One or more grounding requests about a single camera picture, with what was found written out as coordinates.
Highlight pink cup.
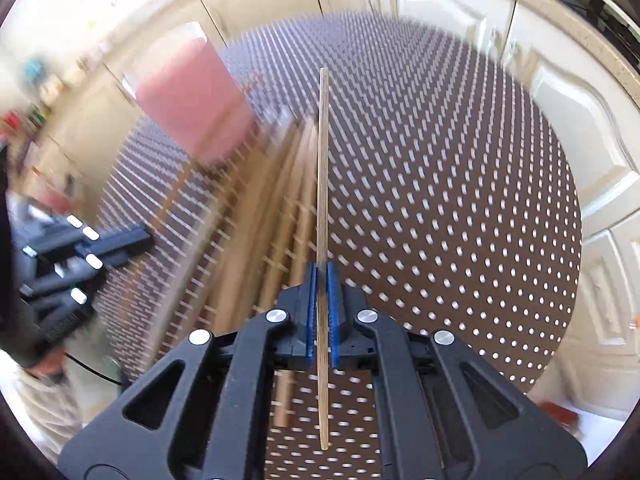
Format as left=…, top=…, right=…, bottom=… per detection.
left=127, top=37, right=254, bottom=165

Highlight wooden chopstick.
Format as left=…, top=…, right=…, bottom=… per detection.
left=316, top=67, right=330, bottom=451
left=143, top=126, right=291, bottom=368
left=212, top=119, right=303, bottom=334
left=256, top=118, right=317, bottom=313
left=273, top=370, right=295, bottom=428

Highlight cream lower kitchen cabinets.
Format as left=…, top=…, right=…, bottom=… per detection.
left=319, top=0, right=639, bottom=419

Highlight brown polka dot tablecloth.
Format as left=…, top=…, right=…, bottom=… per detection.
left=99, top=13, right=582, bottom=479

